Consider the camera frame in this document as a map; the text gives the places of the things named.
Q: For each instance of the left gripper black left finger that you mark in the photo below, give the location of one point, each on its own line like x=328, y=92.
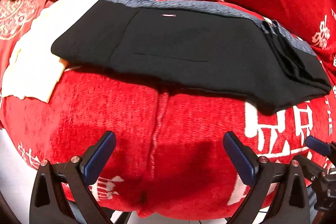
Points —
x=48, y=201

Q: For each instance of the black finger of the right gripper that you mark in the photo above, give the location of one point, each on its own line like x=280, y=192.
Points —
x=321, y=147
x=323, y=184

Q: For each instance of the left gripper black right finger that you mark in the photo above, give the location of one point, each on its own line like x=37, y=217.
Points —
x=290, y=203

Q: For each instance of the black pants with grey waistband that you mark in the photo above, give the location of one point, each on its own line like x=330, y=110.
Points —
x=198, y=44

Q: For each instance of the red blanket with white characters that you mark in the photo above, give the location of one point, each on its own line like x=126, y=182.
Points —
x=169, y=157

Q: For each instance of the cream white cloth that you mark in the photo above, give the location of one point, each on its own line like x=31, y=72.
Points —
x=33, y=70

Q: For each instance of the red patterned pillow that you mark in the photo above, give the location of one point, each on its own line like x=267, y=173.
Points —
x=16, y=20

